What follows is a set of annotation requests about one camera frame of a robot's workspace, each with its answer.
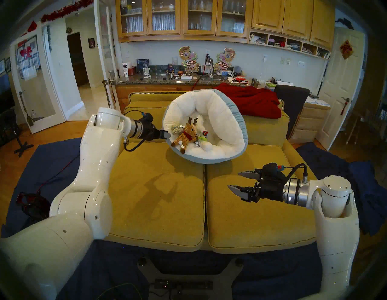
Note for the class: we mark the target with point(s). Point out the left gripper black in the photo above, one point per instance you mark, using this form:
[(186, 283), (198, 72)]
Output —
[(149, 130)]

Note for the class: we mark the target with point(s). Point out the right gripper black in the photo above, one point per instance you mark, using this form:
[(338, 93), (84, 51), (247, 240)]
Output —
[(270, 184)]

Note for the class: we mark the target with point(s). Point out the grey shaggy plush toy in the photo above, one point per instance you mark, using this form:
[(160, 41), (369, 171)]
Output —
[(177, 129)]

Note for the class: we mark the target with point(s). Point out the crochet reindeer plush toy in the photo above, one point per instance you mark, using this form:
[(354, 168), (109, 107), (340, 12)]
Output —
[(189, 134)]

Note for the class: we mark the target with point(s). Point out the bright green cactus plush toy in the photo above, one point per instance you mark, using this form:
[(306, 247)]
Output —
[(202, 138)]

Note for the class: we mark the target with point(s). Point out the green white leek plush toy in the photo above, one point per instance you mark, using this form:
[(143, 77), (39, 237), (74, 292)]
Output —
[(206, 146)]

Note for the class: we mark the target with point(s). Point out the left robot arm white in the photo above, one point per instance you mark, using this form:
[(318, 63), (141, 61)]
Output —
[(90, 169)]

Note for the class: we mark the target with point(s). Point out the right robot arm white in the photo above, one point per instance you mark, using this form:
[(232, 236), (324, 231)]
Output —
[(335, 226)]

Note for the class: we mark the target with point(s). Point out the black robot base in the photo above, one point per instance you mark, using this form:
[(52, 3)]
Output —
[(187, 281)]

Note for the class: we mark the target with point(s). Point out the white blue dog bed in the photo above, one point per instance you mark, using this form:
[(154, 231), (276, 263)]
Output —
[(223, 121)]

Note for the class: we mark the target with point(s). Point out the granite kitchen counter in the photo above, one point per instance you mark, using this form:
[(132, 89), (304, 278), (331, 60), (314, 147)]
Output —
[(145, 81)]

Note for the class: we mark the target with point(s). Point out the yellow sofa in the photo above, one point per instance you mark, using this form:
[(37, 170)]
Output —
[(166, 196)]

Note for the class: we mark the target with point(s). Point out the red container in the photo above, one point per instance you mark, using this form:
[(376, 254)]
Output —
[(132, 71)]

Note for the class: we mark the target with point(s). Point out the dark blue box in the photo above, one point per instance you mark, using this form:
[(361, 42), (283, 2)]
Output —
[(142, 65)]

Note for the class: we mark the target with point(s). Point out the white lotion bottle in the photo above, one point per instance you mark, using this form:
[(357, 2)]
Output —
[(125, 70)]

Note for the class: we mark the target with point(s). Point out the red blanket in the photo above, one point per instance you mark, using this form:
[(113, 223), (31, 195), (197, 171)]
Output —
[(254, 101)]

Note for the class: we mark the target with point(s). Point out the metal sink faucet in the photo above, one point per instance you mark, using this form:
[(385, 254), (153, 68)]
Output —
[(210, 65)]

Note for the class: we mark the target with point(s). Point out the wooden drawer unit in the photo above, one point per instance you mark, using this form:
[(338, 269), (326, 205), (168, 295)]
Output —
[(311, 121)]

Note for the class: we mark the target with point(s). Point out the black chair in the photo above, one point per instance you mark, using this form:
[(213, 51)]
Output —
[(290, 102)]

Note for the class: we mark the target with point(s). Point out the small hallway picture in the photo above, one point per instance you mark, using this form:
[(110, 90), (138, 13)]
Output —
[(91, 43)]

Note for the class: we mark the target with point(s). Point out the dark blue crumpled blanket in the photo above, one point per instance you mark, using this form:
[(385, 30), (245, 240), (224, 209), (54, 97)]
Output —
[(372, 196)]

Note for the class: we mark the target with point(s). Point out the blue floor rug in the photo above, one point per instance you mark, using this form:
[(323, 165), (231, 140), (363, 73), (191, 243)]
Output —
[(45, 169)]

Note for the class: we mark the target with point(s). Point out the white panel door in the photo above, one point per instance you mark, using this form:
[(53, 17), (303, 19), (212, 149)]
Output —
[(341, 90)]

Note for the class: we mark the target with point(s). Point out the white door with mirror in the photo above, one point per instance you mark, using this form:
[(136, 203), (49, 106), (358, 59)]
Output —
[(36, 90)]

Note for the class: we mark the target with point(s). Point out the small hanging broom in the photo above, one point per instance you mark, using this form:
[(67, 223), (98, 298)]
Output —
[(28, 119)]

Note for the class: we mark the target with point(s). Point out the black tripod stand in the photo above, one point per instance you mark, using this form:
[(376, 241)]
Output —
[(22, 148)]

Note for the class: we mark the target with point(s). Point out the red black bag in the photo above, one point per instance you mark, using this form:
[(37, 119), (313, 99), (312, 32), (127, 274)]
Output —
[(33, 207)]

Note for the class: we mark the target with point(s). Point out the red tinsel garland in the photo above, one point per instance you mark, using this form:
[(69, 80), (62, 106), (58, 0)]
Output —
[(60, 12)]

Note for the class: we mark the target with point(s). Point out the red bow decoration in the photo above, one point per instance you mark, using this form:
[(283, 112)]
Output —
[(25, 53)]

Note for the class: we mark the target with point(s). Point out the black television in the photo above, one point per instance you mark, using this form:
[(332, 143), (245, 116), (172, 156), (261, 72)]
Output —
[(5, 93)]

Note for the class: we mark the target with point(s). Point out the red diamond door decoration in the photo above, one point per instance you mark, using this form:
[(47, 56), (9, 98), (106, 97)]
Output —
[(346, 50)]

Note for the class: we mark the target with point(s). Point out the cartoon child wall decoration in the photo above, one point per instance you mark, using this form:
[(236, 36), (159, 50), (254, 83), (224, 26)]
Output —
[(225, 60), (189, 59)]

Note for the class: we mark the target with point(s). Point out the wooden wall cabinets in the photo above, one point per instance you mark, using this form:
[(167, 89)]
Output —
[(242, 18)]

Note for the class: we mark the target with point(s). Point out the framed wall picture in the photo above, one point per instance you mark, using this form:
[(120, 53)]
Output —
[(8, 65), (2, 66)]

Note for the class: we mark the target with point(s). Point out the black bat wall decoration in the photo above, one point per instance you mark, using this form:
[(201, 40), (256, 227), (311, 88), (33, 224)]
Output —
[(344, 23)]

